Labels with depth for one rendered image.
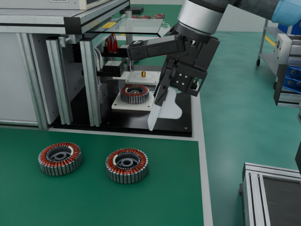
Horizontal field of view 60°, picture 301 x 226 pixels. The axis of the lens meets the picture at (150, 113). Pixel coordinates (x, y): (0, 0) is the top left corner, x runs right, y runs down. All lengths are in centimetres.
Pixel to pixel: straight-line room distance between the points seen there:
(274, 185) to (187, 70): 119
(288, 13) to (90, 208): 55
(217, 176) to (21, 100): 135
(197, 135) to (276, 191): 79
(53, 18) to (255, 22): 593
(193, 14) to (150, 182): 42
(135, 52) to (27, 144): 52
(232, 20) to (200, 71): 591
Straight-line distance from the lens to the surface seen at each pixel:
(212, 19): 49
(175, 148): 81
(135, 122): 90
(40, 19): 81
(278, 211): 148
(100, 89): 102
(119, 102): 101
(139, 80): 121
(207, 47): 52
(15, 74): 92
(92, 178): 72
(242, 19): 645
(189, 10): 49
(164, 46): 51
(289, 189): 162
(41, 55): 88
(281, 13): 50
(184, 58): 52
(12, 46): 89
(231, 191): 180
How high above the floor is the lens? 123
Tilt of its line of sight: 29 degrees down
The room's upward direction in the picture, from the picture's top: straight up
